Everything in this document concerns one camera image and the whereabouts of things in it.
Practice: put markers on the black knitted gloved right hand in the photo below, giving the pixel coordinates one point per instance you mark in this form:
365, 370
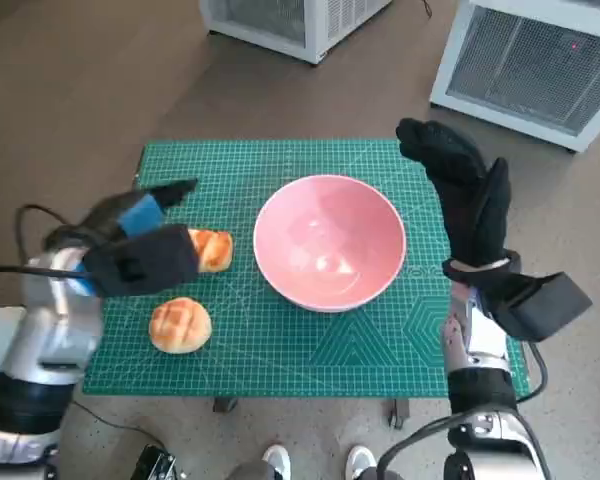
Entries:
460, 190

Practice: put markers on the bare black left hand, blue tape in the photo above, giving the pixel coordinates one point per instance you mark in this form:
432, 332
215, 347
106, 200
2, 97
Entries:
137, 215

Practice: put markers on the long orange toy bread loaf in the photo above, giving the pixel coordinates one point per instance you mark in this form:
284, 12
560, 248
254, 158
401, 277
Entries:
215, 250

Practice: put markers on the round toy bread bun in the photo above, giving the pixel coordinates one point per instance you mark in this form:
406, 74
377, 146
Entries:
180, 325

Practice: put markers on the pink bowl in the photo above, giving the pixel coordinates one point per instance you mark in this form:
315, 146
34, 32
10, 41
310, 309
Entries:
330, 240

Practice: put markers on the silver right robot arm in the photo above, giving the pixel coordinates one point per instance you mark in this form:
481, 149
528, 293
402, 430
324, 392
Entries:
485, 345

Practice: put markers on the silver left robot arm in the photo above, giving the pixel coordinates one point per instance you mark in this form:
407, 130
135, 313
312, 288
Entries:
50, 325

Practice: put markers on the large white mesh cabinet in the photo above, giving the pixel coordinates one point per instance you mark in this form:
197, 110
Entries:
520, 65

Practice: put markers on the green cutting mat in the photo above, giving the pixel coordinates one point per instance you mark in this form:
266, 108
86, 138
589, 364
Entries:
280, 350

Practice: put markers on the black table leg with caster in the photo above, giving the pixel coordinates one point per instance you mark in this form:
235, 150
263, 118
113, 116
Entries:
225, 404
400, 412

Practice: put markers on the white mesh cabinet with louvres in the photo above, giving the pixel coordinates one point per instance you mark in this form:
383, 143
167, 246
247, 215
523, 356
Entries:
280, 30

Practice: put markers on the black metal device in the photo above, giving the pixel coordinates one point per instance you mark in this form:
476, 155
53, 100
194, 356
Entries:
152, 462

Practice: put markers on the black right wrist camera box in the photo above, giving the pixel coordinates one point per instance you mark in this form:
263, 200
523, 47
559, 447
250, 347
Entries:
545, 305

